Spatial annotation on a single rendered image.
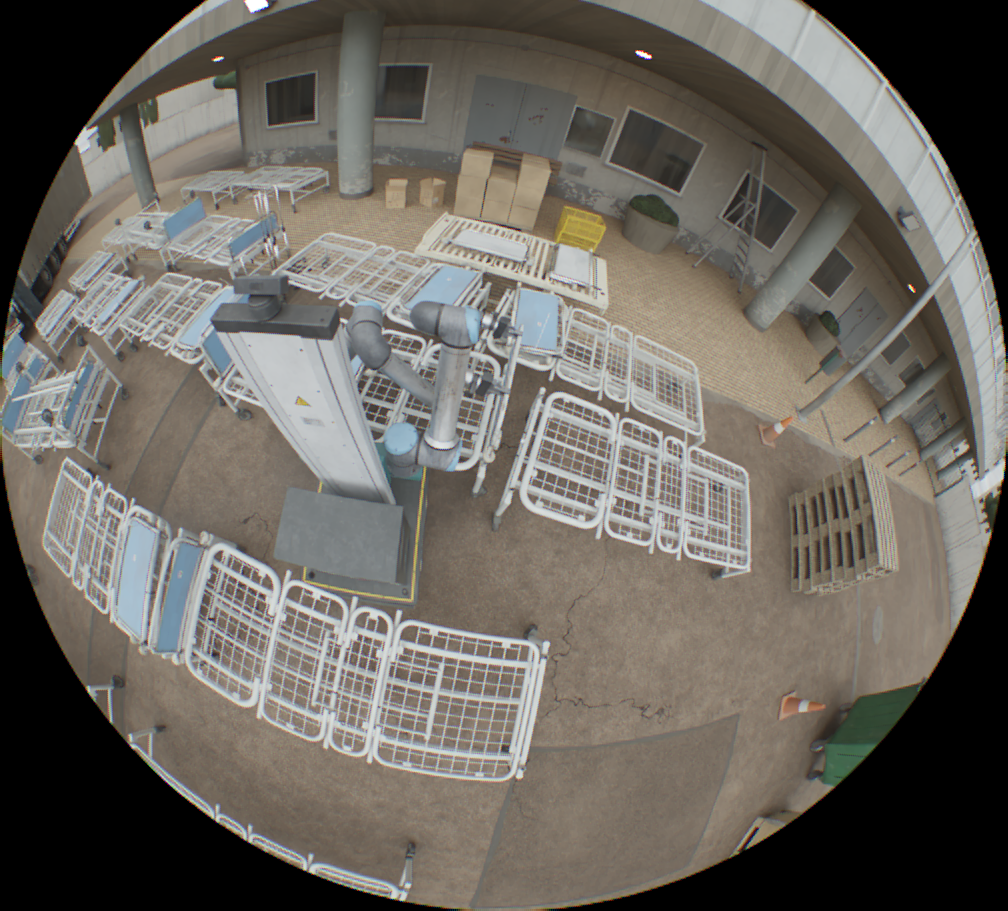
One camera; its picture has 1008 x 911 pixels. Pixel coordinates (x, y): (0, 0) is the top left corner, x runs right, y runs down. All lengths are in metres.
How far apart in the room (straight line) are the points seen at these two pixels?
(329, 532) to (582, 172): 6.95
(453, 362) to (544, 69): 6.39
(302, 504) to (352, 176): 5.22
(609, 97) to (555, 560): 7.03
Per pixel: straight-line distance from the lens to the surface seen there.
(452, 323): 1.09
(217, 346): 2.58
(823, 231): 6.56
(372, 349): 1.16
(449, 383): 1.19
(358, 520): 1.46
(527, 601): 2.32
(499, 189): 4.86
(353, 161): 5.88
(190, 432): 3.34
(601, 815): 3.28
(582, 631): 2.47
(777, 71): 4.18
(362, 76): 5.69
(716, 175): 7.67
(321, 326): 0.70
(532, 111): 6.99
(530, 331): 2.53
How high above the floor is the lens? 2.24
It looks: 56 degrees down
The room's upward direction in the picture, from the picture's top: 21 degrees clockwise
